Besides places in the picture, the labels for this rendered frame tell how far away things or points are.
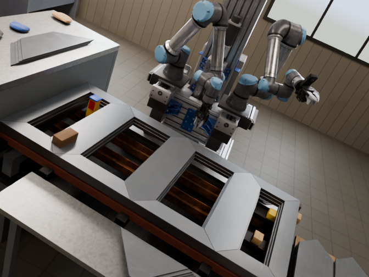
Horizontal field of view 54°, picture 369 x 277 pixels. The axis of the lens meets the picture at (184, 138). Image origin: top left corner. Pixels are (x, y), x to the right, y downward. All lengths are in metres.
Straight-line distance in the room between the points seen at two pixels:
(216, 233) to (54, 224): 0.73
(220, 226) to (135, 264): 0.46
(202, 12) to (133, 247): 1.32
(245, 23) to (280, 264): 1.54
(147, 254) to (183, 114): 1.27
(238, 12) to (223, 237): 1.48
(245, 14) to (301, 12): 2.91
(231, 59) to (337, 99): 3.33
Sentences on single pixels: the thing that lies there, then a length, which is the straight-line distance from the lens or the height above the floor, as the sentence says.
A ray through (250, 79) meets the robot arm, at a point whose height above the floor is 1.26.
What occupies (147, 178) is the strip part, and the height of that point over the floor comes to 0.87.
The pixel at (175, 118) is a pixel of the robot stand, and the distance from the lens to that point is 2.65.
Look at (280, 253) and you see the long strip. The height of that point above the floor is 0.87.
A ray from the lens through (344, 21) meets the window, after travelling 5.48.
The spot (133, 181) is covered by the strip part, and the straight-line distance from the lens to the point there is 1.82.
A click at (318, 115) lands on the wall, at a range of 5.84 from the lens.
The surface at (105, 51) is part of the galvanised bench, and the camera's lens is 2.63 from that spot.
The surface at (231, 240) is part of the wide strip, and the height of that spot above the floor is 0.87.
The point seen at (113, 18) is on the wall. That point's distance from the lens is 6.10.
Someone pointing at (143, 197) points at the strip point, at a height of 0.87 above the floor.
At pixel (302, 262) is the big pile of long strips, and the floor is 0.85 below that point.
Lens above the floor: 2.04
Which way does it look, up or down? 31 degrees down
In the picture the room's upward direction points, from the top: 24 degrees clockwise
